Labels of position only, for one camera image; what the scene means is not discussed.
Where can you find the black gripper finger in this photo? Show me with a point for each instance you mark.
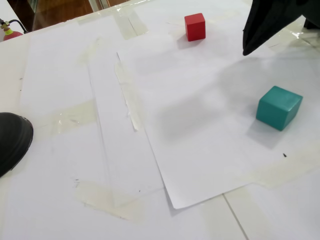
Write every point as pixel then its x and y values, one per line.
pixel 265 22

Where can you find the red cube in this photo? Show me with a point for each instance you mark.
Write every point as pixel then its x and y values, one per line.
pixel 195 27

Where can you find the teal blue cube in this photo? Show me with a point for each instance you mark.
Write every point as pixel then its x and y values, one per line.
pixel 275 105

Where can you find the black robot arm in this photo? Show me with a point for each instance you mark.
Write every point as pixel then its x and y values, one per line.
pixel 312 21

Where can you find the clear tape strip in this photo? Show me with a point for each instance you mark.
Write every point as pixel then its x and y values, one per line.
pixel 131 25
pixel 282 172
pixel 130 100
pixel 107 200
pixel 72 117
pixel 287 37

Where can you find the white paper sheet curled corner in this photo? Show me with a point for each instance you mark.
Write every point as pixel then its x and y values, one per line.
pixel 200 140

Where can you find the brown wooden cabinet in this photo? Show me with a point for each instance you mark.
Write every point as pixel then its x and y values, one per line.
pixel 65 11

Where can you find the white paper sheet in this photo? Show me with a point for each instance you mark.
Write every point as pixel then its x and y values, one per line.
pixel 60 65

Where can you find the red fire extinguisher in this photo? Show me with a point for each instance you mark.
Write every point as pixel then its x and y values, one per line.
pixel 11 35

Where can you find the black rounded plastic object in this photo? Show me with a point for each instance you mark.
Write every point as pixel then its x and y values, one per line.
pixel 13 142

